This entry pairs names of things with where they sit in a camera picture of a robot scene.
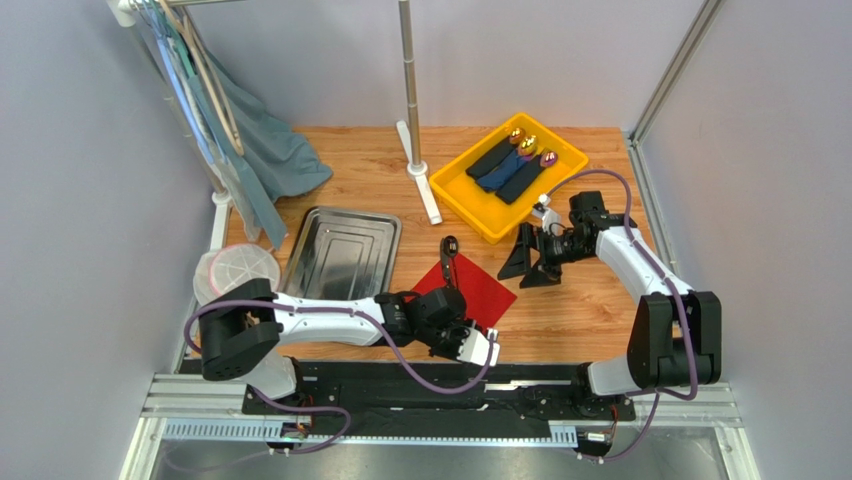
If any red paper napkin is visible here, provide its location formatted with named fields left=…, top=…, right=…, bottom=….
left=411, top=251, right=519, bottom=332

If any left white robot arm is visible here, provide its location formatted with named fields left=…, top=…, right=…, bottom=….
left=192, top=279, right=500, bottom=399

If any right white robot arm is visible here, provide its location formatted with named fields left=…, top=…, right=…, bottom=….
left=498, top=191, right=722, bottom=397

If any blue napkin roll gold spoon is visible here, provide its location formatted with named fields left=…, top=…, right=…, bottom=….
left=476, top=135, right=538, bottom=193

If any black napkin roll purple spoon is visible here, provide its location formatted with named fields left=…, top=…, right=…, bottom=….
left=496, top=150, right=559, bottom=205

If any black napkin roll gold spoon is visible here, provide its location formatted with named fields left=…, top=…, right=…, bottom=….
left=465, top=128, right=526, bottom=179

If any yellow plastic bin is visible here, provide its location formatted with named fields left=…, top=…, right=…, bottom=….
left=430, top=113, right=589, bottom=244

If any metal tray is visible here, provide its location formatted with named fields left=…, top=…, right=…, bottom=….
left=280, top=206, right=402, bottom=300

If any metal pole white base stand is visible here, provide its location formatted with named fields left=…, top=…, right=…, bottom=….
left=396, top=0, right=443, bottom=225

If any white pink mesh cover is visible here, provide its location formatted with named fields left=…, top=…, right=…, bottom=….
left=193, top=243, right=281, bottom=305

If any grey-blue hanging cloth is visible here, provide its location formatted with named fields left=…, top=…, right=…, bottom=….
left=141, top=1, right=332, bottom=248

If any wooden clothes hanger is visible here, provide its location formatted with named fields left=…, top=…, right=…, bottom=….
left=158, top=0, right=244, bottom=156

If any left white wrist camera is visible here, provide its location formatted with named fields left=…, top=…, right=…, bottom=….
left=455, top=327, right=501, bottom=367

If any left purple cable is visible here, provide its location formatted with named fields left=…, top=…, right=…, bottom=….
left=183, top=298, right=501, bottom=457

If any purple cable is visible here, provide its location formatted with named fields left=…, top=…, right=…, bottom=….
left=542, top=168, right=700, bottom=464
left=183, top=298, right=501, bottom=457

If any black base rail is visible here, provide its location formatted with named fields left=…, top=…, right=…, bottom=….
left=284, top=361, right=638, bottom=439

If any aluminium frame post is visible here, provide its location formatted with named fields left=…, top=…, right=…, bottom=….
left=629, top=0, right=726, bottom=147

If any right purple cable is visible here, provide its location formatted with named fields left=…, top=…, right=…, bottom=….
left=542, top=168, right=700, bottom=464

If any white clothes rack post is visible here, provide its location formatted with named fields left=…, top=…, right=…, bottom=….
left=106, top=0, right=234, bottom=208

